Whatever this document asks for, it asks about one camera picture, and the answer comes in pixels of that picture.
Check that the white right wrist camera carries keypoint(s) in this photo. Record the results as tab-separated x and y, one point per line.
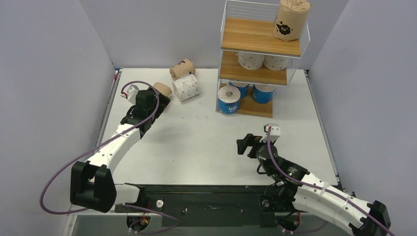
272	133

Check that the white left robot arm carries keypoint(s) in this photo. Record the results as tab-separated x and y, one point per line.
92	185

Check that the blue paper roll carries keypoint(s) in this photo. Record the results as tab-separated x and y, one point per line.
262	93
242	87
228	100

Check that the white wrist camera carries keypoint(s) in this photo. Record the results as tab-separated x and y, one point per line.
130	93
272	133

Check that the white wire wooden shelf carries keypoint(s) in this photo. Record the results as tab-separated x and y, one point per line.
248	27

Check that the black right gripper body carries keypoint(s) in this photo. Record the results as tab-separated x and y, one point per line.
254	148

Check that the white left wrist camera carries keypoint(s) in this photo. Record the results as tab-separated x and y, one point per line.
130	93

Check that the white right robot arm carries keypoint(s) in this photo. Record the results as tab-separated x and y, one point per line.
297	189

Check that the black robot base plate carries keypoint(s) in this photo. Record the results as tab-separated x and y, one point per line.
215	205

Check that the floral white paper roll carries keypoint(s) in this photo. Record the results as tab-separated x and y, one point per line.
186	87
250	61
275	63

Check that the brown paper roll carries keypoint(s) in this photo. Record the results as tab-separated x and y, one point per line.
183	68
163	89
290	19

